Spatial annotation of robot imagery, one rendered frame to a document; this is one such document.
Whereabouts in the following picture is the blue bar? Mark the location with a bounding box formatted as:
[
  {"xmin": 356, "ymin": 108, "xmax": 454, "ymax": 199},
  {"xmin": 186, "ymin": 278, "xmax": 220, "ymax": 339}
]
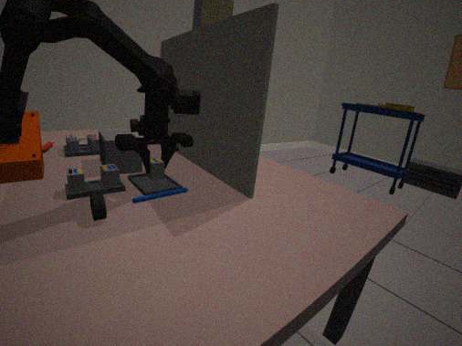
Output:
[{"xmin": 132, "ymin": 188, "xmax": 187, "ymax": 204}]

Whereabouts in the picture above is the orange-handled screwdriver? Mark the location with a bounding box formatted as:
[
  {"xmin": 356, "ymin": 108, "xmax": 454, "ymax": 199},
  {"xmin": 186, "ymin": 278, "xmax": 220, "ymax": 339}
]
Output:
[{"xmin": 42, "ymin": 139, "xmax": 56, "ymax": 153}]

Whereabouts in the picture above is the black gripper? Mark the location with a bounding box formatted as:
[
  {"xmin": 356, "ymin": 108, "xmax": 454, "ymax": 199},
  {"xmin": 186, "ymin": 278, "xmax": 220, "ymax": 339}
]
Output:
[{"xmin": 115, "ymin": 112, "xmax": 194, "ymax": 174}]

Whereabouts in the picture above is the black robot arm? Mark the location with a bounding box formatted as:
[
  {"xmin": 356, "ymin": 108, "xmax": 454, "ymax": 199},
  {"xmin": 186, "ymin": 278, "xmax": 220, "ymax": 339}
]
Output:
[{"xmin": 0, "ymin": 0, "xmax": 201, "ymax": 144}]

